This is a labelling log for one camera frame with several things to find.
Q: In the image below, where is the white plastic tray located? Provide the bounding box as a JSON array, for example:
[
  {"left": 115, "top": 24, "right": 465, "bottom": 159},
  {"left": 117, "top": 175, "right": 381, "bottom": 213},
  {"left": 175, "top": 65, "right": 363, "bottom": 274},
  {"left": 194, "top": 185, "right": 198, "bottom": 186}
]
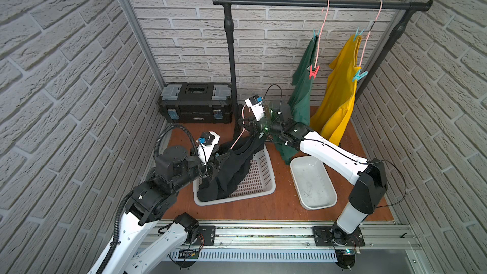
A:
[{"left": 290, "top": 156, "right": 337, "bottom": 211}]

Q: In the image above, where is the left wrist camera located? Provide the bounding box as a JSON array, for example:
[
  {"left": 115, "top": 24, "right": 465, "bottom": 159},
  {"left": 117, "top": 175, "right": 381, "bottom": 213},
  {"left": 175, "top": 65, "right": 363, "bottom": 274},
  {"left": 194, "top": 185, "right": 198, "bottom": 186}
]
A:
[{"left": 197, "top": 132, "right": 220, "bottom": 165}]

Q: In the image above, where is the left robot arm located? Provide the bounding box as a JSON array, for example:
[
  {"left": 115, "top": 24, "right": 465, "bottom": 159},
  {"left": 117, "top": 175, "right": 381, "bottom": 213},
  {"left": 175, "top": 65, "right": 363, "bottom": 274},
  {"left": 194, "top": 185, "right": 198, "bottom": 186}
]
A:
[{"left": 90, "top": 124, "right": 225, "bottom": 273}]

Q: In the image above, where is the pink hanger of green shirt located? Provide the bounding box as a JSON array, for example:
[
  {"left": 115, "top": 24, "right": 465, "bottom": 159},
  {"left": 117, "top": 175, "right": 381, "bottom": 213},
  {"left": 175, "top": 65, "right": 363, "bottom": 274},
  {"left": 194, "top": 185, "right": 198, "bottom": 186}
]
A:
[{"left": 313, "top": 0, "right": 331, "bottom": 72}]

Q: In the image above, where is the pink hanger of yellow shirt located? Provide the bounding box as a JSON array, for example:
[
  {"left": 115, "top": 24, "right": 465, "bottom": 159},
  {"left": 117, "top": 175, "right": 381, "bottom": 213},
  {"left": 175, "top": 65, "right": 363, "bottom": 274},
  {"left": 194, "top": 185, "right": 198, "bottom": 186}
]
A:
[{"left": 359, "top": 0, "right": 384, "bottom": 67}]

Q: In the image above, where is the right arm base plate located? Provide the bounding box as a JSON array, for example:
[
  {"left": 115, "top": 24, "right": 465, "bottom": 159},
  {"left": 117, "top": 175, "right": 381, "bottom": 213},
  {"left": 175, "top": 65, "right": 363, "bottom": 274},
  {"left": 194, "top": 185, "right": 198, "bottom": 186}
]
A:
[{"left": 312, "top": 225, "right": 365, "bottom": 247}]

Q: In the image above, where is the black toolbox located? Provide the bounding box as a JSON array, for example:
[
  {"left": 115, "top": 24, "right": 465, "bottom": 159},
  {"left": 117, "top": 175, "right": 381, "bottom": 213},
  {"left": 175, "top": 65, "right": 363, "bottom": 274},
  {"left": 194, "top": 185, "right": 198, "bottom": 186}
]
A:
[{"left": 158, "top": 82, "right": 233, "bottom": 124}]

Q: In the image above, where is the white perforated laundry basket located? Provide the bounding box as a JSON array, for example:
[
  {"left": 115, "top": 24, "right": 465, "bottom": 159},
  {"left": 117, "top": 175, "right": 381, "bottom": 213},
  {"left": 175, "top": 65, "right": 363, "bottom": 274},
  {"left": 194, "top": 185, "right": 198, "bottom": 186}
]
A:
[{"left": 192, "top": 146, "right": 276, "bottom": 206}]

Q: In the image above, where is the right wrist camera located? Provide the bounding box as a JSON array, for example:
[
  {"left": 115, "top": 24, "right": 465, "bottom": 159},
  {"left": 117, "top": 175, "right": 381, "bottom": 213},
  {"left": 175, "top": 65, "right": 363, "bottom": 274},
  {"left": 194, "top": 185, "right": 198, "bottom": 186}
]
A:
[{"left": 245, "top": 95, "right": 265, "bottom": 121}]

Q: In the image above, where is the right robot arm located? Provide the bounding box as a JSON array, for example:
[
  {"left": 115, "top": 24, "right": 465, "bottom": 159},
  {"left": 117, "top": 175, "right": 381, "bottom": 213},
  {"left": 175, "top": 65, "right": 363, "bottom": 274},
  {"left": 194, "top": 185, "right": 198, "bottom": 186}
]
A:
[{"left": 238, "top": 95, "right": 388, "bottom": 246}]

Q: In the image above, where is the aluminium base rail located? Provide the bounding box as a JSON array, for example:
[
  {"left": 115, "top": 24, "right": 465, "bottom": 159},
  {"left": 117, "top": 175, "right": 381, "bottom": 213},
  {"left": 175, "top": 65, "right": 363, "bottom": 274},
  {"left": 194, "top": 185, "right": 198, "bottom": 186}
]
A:
[{"left": 138, "top": 221, "right": 432, "bottom": 273}]

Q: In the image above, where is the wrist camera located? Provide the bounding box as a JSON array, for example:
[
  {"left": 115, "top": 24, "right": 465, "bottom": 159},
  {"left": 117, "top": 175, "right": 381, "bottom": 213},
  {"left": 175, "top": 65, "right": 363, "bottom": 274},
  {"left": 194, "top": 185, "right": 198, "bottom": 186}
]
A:
[
  {"left": 197, "top": 132, "right": 220, "bottom": 165},
  {"left": 245, "top": 95, "right": 265, "bottom": 121}
]

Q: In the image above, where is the pink hanger of black shirt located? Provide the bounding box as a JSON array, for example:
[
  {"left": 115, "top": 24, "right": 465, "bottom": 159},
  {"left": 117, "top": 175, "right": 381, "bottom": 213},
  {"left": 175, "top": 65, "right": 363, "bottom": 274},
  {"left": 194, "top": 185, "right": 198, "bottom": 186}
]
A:
[{"left": 230, "top": 105, "right": 247, "bottom": 149}]

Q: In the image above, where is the red clothespin green shirt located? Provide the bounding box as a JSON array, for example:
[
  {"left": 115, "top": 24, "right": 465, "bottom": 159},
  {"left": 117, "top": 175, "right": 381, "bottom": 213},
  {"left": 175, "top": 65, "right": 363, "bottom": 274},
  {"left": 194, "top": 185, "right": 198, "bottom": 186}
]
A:
[{"left": 308, "top": 65, "right": 320, "bottom": 80}]

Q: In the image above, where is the teal clothespin upper yellow shirt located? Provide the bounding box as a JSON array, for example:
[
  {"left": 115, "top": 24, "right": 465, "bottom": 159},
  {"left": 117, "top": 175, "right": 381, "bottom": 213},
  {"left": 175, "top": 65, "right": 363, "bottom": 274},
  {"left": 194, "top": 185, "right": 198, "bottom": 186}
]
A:
[{"left": 353, "top": 27, "right": 365, "bottom": 41}]

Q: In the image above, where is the teal clothespin lower yellow shirt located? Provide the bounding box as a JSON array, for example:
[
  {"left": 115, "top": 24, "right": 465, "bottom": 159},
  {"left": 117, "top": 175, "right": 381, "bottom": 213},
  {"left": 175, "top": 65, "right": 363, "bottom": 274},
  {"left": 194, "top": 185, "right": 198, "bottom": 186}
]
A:
[{"left": 352, "top": 69, "right": 368, "bottom": 82}]

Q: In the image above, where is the teal clothespin upper green shirt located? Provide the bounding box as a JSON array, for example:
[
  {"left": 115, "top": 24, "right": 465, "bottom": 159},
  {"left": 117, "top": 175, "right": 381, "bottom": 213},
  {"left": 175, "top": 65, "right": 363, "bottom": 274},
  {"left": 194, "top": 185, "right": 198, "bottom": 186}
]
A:
[{"left": 313, "top": 29, "right": 320, "bottom": 39}]

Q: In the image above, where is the green t-shirt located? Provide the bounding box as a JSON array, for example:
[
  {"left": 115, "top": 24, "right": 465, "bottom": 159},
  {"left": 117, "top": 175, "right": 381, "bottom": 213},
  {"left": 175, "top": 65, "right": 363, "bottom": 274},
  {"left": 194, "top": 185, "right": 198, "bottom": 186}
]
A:
[{"left": 273, "top": 36, "right": 319, "bottom": 165}]

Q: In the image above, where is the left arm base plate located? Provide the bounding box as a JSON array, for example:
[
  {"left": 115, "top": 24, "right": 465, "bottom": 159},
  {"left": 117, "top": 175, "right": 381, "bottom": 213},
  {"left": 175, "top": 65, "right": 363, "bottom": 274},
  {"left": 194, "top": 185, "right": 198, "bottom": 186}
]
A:
[{"left": 184, "top": 225, "right": 216, "bottom": 247}]

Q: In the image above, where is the black clothes rack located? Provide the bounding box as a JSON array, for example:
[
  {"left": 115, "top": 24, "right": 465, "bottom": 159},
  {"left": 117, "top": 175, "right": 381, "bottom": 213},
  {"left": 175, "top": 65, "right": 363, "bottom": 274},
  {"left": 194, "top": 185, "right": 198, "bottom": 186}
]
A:
[{"left": 212, "top": 0, "right": 434, "bottom": 122}]

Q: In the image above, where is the black t-shirt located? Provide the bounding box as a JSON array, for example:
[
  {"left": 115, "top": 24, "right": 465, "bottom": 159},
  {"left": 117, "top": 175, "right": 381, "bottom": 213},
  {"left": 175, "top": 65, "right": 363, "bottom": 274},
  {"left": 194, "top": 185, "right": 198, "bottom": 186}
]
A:
[{"left": 197, "top": 135, "right": 266, "bottom": 202}]

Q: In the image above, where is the teal clothespin yellow shirt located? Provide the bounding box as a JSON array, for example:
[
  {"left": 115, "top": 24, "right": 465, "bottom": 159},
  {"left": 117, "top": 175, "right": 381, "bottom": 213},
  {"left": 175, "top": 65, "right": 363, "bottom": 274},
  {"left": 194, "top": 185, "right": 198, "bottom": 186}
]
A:
[
  {"left": 353, "top": 27, "right": 365, "bottom": 41},
  {"left": 352, "top": 69, "right": 368, "bottom": 82}
]

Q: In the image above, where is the yellow t-shirt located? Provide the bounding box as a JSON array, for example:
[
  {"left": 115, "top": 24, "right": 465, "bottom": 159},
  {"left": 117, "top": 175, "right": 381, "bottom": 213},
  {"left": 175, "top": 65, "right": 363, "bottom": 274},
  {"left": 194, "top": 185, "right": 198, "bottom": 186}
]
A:
[{"left": 310, "top": 36, "right": 362, "bottom": 145}]

